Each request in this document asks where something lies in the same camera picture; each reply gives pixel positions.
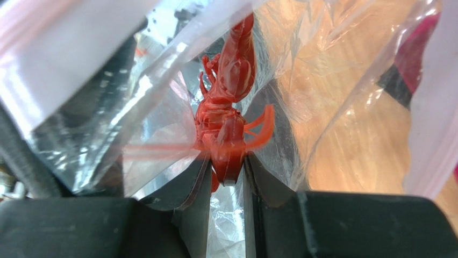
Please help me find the dark red folded cloth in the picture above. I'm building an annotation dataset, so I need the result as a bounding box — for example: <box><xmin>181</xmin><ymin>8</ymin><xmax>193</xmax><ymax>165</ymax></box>
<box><xmin>394</xmin><ymin>12</ymin><xmax>441</xmax><ymax>94</ymax></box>

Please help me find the red toy lobster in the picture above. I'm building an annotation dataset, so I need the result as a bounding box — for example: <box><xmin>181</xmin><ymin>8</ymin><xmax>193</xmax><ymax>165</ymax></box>
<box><xmin>125</xmin><ymin>12</ymin><xmax>275</xmax><ymax>192</ymax></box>

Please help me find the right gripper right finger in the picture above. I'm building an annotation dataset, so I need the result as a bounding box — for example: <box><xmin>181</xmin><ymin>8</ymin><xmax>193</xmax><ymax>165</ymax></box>
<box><xmin>243</xmin><ymin>153</ymin><xmax>457</xmax><ymax>257</ymax></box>

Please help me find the clear zip top bag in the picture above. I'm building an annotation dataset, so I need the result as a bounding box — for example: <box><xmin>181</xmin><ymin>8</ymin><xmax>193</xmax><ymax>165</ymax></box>
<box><xmin>1</xmin><ymin>1</ymin><xmax>448</xmax><ymax>257</ymax></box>

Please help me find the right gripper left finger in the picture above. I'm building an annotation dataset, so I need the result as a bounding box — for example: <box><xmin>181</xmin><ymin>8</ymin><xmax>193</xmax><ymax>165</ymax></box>
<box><xmin>1</xmin><ymin>158</ymin><xmax>211</xmax><ymax>257</ymax></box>

